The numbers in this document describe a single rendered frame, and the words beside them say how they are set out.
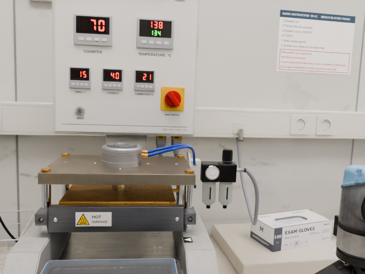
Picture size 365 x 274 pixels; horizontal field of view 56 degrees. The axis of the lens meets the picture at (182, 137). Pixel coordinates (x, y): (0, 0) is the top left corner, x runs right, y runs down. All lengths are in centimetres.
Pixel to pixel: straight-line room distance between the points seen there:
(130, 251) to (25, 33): 75
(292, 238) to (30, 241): 77
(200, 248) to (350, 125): 93
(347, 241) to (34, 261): 52
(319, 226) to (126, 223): 73
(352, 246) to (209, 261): 25
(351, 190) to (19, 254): 55
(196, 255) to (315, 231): 67
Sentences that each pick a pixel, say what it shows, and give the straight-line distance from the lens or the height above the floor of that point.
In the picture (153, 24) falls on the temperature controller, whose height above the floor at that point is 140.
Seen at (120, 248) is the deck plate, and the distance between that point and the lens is 76.
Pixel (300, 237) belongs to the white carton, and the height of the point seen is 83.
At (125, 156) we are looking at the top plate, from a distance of 66.
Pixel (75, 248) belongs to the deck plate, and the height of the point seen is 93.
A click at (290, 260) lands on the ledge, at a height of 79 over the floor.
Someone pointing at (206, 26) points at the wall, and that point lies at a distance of 122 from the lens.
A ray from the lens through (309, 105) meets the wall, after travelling 136.
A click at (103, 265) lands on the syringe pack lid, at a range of 54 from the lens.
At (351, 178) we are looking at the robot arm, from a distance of 66.
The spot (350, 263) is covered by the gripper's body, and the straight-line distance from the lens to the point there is 70.
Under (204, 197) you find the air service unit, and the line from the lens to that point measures 86.
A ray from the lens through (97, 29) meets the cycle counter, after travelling 82.
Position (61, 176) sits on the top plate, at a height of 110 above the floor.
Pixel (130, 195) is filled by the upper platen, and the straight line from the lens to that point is 66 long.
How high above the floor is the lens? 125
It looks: 7 degrees down
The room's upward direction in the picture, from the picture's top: 2 degrees clockwise
